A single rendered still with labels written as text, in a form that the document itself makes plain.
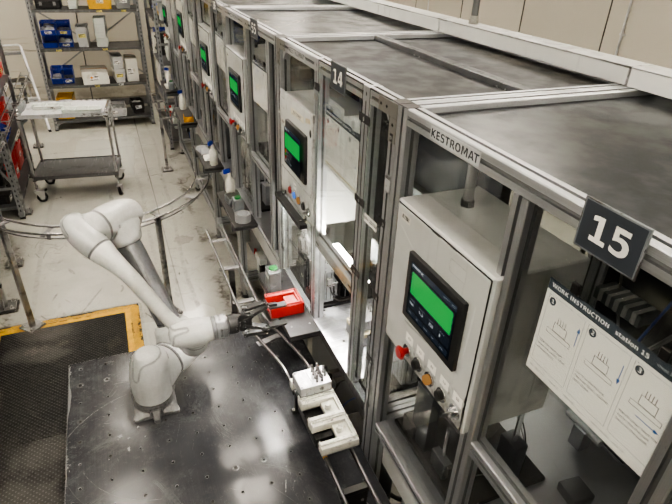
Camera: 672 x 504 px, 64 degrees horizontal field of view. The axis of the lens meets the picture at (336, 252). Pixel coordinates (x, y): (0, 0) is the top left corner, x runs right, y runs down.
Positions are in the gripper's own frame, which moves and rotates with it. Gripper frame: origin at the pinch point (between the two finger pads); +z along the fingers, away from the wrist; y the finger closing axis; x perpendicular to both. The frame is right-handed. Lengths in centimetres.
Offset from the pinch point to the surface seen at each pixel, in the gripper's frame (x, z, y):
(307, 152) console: 26, 20, 54
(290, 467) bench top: -35, -7, -44
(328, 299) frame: 27.0, 31.6, -18.7
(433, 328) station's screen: -74, 18, 44
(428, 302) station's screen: -71, 18, 50
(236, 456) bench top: -23, -25, -44
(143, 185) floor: 413, -31, -112
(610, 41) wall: 220, 379, 55
